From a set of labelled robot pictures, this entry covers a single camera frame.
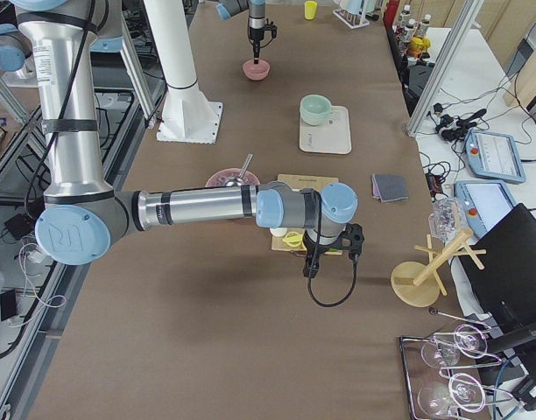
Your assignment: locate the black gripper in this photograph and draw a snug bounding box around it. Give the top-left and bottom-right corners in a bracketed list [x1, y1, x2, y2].
[302, 223, 364, 277]
[248, 17, 278, 65]

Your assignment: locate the small pink bowl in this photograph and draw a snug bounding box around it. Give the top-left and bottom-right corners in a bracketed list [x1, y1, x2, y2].
[242, 59, 271, 81]

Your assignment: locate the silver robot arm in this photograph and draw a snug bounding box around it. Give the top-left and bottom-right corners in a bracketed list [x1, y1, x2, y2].
[216, 0, 278, 65]
[0, 1, 363, 277]

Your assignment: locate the green bowl stack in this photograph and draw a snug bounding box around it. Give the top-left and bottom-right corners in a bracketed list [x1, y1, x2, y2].
[300, 94, 332, 126]

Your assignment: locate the large pink ice bowl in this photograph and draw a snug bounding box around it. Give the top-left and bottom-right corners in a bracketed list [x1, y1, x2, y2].
[205, 168, 260, 187]

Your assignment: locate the grey folded cloth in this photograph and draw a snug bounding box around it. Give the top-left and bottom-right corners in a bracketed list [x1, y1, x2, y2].
[371, 174, 408, 202]

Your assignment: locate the lemon slice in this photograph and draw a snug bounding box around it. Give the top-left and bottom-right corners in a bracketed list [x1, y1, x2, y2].
[282, 232, 302, 248]

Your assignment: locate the yellow plastic cup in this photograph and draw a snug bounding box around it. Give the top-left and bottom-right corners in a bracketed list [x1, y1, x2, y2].
[304, 0, 318, 21]

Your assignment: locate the wooden cup tree stand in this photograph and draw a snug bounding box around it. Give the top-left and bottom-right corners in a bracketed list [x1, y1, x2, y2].
[391, 226, 486, 307]

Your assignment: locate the white cup rack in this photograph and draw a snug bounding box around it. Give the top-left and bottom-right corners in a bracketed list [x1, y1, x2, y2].
[333, 0, 379, 29]

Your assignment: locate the cream rabbit tray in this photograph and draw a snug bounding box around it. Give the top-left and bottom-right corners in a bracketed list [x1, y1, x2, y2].
[299, 106, 352, 155]

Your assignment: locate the metal ice scoop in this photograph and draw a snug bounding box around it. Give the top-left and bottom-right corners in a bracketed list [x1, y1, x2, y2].
[224, 153, 253, 187]

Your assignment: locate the near teach pendant tablet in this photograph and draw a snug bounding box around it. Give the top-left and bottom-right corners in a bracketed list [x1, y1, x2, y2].
[455, 179, 517, 238]

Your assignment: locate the teach pendant tablet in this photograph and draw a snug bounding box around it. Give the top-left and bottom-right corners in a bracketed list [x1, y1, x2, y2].
[455, 179, 517, 238]
[465, 129, 526, 184]

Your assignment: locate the upper wine glass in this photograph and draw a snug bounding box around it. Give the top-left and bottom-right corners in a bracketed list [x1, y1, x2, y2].
[420, 324, 487, 369]

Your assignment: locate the far teach pendant tablet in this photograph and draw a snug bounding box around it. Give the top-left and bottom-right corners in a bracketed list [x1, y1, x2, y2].
[465, 129, 526, 184]

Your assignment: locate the black monitor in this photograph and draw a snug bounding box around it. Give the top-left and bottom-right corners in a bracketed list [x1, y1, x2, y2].
[460, 203, 536, 333]

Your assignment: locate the wine glass rack tray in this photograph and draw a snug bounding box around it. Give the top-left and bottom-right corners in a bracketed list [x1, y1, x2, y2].
[398, 324, 513, 419]

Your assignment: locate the lower wine glass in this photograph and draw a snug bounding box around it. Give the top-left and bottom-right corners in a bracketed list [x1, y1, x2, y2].
[417, 373, 486, 419]

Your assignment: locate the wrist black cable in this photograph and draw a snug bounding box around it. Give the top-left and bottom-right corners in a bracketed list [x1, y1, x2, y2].
[307, 255, 357, 307]

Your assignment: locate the white camera pole base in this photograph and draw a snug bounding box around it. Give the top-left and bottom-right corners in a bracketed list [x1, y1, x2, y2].
[145, 0, 222, 144]

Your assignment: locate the aluminium frame post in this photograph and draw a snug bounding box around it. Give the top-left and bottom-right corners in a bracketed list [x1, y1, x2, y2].
[406, 0, 483, 137]

